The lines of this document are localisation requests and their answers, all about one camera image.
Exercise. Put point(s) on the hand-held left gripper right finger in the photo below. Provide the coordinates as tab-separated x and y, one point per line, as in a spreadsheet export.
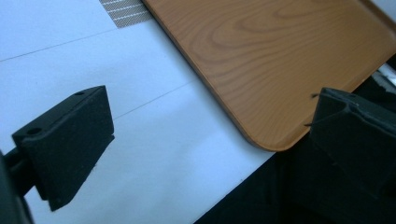
351	137

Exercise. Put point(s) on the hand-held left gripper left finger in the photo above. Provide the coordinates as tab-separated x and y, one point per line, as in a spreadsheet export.
67	143

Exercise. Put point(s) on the wooden tray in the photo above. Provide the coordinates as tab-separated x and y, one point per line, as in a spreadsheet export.
267	65

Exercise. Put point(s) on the grey woven mat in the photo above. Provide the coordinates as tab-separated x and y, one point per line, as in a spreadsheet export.
126	11

